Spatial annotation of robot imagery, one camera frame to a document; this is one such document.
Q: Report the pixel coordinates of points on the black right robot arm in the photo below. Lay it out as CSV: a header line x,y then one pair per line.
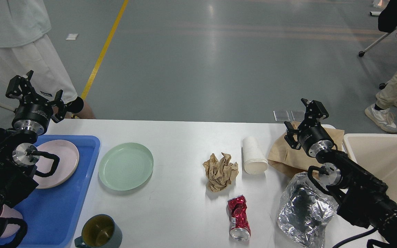
x,y
361,196

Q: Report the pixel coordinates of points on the person in white shorts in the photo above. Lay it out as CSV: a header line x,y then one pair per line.
x,y
25,46

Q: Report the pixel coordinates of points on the beige plastic bin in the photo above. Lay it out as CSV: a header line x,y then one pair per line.
x,y
377,153

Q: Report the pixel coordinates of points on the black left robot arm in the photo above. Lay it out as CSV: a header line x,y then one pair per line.
x,y
20,160

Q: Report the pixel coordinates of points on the white paper cup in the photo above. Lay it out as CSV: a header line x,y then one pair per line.
x,y
254,160

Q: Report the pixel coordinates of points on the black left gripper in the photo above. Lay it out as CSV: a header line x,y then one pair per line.
x,y
34,112

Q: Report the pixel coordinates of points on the metal floor plates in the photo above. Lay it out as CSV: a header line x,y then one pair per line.
x,y
282,116

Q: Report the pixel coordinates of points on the person in beige trousers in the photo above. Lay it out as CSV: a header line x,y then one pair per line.
x,y
379,112

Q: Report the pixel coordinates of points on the crushed red soda can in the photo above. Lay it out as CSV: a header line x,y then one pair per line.
x,y
239,225

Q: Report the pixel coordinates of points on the blue plastic tray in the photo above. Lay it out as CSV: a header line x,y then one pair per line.
x,y
52,214

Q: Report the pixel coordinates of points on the silver foil bag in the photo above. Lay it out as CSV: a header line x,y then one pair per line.
x,y
305,212

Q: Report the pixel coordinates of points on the pink plate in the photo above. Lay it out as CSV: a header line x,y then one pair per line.
x,y
69,159

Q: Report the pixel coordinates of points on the dark teal mug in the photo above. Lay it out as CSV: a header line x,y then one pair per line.
x,y
100,231

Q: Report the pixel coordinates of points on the light green plate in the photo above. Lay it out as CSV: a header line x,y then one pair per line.
x,y
126,166

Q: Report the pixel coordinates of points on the brown paper bag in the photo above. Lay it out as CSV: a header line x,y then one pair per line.
x,y
287,160

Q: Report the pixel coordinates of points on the crumpled brown paper ball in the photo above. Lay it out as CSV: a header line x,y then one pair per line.
x,y
220,172

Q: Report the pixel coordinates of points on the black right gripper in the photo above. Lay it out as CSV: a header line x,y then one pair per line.
x,y
311,136

